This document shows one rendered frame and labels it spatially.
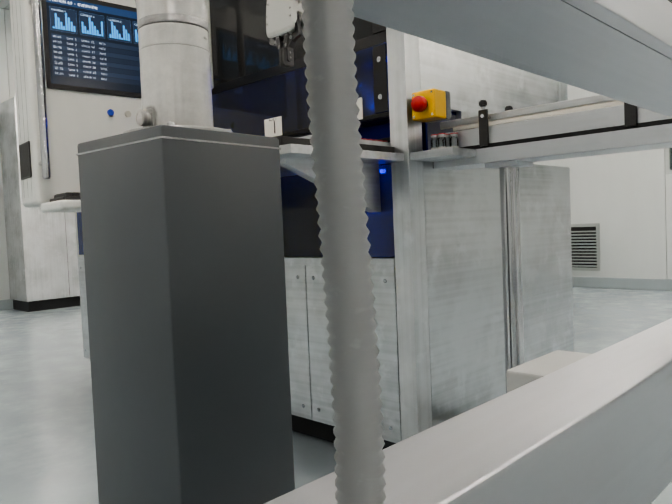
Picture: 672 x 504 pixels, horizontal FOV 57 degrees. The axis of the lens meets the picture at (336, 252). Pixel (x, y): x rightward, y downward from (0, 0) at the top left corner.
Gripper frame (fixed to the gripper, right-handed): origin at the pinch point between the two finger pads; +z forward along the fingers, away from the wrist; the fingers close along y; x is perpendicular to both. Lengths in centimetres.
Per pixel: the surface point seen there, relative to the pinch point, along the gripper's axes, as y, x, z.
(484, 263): -12, -66, 54
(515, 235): -34, -46, 45
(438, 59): -12.4, -45.4, -4.3
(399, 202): -8.9, -30.1, 35.1
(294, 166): -2.5, 1.3, 26.2
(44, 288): 497, -126, 90
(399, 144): -9.6, -30.1, 19.8
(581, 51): -89, 46, 26
